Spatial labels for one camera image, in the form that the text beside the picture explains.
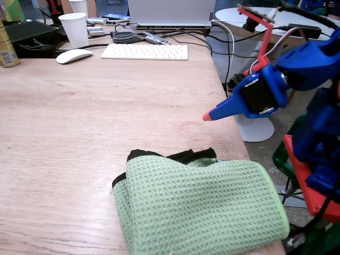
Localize yellow drink can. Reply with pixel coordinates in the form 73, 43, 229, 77
0, 18, 21, 69

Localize dark round discs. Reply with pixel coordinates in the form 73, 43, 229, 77
112, 31, 137, 45

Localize silver foil wrapped plug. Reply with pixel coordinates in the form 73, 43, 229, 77
143, 31, 171, 46

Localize green table clamp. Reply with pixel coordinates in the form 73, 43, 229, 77
272, 113, 307, 187
301, 225, 340, 255

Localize white round table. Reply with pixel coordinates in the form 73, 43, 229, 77
214, 6, 340, 47

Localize white paper cup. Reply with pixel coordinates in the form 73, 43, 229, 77
69, 0, 89, 19
58, 12, 90, 49

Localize white cable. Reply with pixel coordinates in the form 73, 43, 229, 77
211, 20, 236, 99

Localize black red object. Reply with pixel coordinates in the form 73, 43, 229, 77
227, 73, 247, 91

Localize red white servo wire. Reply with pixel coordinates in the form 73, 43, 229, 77
249, 26, 307, 73

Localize silver flat device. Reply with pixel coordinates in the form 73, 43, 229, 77
86, 17, 107, 26

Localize small silver box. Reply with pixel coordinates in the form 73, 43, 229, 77
87, 26, 106, 37

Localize silver laptop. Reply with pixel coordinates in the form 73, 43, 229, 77
127, 0, 216, 30

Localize black power adapter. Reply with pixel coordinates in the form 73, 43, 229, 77
287, 23, 323, 39

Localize green waffle cloth black trim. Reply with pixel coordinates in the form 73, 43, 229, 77
112, 148, 291, 255

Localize white table pedestal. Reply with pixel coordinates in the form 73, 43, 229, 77
233, 114, 275, 143

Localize green yellow carton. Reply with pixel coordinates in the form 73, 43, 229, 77
0, 0, 26, 22

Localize red robot base plate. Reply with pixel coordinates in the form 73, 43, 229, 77
283, 134, 340, 224

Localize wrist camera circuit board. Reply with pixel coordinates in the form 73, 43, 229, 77
236, 3, 276, 32

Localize white keyboard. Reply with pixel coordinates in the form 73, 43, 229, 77
100, 44, 190, 61

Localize thick black camera cable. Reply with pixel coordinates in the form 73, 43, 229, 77
280, 1, 340, 30

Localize black box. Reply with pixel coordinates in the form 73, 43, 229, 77
4, 19, 61, 59

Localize white computer mouse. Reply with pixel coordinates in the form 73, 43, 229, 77
55, 48, 94, 65

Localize blue phone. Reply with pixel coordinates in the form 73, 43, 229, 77
101, 13, 131, 21

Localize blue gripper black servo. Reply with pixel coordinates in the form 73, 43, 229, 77
202, 63, 290, 122

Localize black bottle red letter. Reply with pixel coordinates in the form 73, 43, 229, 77
46, 0, 66, 26

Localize red camera mount bracket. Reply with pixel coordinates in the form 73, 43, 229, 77
237, 7, 275, 77

